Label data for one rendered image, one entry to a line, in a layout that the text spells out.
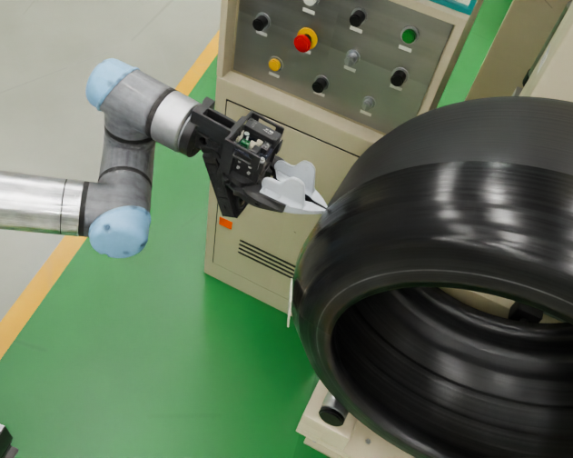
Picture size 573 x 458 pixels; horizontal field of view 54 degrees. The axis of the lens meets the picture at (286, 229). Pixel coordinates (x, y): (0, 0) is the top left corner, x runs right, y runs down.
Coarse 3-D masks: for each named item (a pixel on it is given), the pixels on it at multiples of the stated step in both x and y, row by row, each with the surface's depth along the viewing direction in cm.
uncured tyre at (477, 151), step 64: (448, 128) 66; (512, 128) 61; (384, 192) 62; (448, 192) 57; (512, 192) 54; (320, 256) 68; (384, 256) 60; (448, 256) 56; (512, 256) 53; (320, 320) 73; (384, 320) 101; (448, 320) 102; (512, 320) 99; (384, 384) 95; (448, 384) 98; (512, 384) 97; (448, 448) 84; (512, 448) 88
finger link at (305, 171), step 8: (280, 168) 76; (288, 168) 76; (296, 168) 75; (304, 168) 74; (312, 168) 74; (280, 176) 77; (288, 176) 77; (296, 176) 76; (304, 176) 75; (312, 176) 74; (312, 184) 75; (312, 192) 76; (312, 200) 76; (320, 200) 76
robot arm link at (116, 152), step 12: (108, 132) 79; (108, 144) 80; (120, 144) 79; (132, 144) 79; (144, 144) 80; (108, 156) 79; (120, 156) 78; (132, 156) 79; (144, 156) 81; (108, 168) 77; (144, 168) 79
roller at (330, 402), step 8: (328, 392) 94; (328, 400) 92; (336, 400) 92; (328, 408) 91; (336, 408) 91; (344, 408) 91; (328, 416) 91; (336, 416) 90; (344, 416) 91; (336, 424) 92
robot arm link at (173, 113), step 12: (168, 96) 74; (180, 96) 74; (168, 108) 73; (180, 108) 73; (192, 108) 74; (156, 120) 73; (168, 120) 73; (180, 120) 73; (156, 132) 74; (168, 132) 73; (180, 132) 74; (168, 144) 75
